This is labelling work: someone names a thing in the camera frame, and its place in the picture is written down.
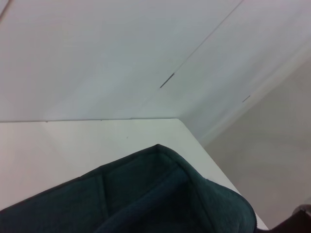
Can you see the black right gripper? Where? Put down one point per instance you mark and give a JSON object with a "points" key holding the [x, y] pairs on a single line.
{"points": [[296, 223]]}

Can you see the dark teal fabric bag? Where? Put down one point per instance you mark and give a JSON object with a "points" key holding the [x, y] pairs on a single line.
{"points": [[158, 194]]}

